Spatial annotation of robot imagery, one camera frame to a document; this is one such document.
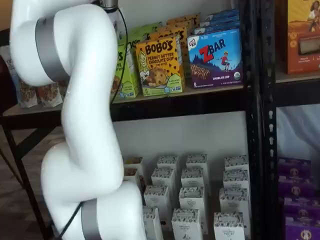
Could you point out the green Bobo's apple pie box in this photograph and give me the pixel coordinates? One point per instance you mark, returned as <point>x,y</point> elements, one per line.
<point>147,30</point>
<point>133,46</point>
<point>131,80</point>

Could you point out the light wooden shelf board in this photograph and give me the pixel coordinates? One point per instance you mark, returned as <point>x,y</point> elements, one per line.
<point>215,89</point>
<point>300,77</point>

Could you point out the white floral print box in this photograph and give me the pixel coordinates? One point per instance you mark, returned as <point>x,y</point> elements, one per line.
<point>156,198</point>
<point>197,162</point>
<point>236,180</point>
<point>234,201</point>
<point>192,178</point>
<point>162,178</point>
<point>187,225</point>
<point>228,226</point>
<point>151,225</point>
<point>236,163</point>
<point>192,200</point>
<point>168,163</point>

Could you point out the yellow granola box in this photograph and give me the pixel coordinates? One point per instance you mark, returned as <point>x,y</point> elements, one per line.
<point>131,176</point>
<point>133,162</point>

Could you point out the white plastic sheet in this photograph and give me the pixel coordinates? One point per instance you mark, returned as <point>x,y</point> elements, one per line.
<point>297,130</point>

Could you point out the granola bag orange label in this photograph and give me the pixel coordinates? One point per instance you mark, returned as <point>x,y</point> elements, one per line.
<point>50,96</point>

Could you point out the white oatmeal boxes group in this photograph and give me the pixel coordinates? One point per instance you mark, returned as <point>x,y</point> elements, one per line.
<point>212,200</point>

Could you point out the orange snack box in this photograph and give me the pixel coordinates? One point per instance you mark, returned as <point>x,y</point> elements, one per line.
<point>302,37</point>

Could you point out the yellow Bobo's peanut butter box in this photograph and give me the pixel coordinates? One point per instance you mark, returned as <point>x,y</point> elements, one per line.
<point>172,32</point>
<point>160,65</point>
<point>178,24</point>
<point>185,17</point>

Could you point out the blue Zbar box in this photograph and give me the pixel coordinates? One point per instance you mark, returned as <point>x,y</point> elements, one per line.
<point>220,21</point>
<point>217,27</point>
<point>215,57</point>
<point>222,13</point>

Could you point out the purple snack box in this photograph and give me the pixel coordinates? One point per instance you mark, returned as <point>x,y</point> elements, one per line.
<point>295,186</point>
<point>302,208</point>
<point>295,167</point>
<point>302,231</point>

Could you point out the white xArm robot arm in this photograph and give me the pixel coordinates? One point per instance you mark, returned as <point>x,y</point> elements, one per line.
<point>85,100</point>

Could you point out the black metal shelf rack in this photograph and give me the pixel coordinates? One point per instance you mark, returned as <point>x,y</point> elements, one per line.
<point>268,125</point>
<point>175,106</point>

